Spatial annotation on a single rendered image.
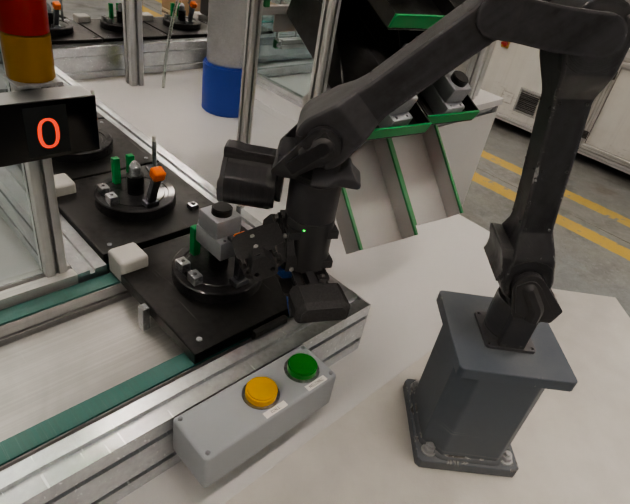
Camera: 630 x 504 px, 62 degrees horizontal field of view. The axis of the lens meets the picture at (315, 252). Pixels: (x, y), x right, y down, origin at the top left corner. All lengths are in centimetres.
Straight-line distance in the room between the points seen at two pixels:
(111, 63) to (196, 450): 152
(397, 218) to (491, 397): 39
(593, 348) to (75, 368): 90
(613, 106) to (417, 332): 386
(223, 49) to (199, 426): 121
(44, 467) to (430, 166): 82
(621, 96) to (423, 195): 369
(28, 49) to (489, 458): 76
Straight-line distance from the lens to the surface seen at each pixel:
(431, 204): 106
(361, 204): 92
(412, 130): 86
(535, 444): 90
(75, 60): 190
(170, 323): 75
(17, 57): 67
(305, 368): 70
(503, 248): 60
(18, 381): 78
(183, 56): 208
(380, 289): 104
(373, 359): 90
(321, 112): 50
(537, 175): 57
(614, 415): 103
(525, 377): 67
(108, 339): 81
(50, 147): 71
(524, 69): 491
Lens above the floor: 149
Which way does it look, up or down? 35 degrees down
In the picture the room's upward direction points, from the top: 11 degrees clockwise
